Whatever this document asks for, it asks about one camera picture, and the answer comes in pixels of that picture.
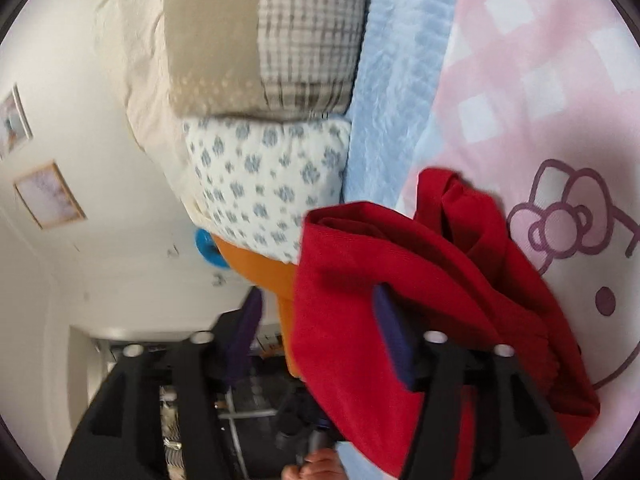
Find wooden framed wall picture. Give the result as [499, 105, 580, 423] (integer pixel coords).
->
[13, 162, 86, 230]

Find light blue bed sheet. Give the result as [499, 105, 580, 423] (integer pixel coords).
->
[336, 0, 467, 480]

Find cream quilted bedding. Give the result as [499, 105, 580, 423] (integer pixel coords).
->
[94, 0, 213, 230]

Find beige patchwork plaid pillow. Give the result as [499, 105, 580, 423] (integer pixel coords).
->
[164, 0, 368, 122]

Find person's left hand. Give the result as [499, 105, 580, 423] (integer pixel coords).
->
[281, 448, 348, 480]

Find open dark wardrobe shelves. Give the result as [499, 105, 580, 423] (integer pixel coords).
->
[92, 318, 331, 480]

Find red knit sweater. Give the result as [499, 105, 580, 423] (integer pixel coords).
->
[291, 168, 600, 479]

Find pink checkered cartoon blanket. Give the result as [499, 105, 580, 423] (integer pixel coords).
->
[410, 0, 639, 479]

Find white blue floral pillow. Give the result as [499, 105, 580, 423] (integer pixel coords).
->
[183, 118, 350, 263]

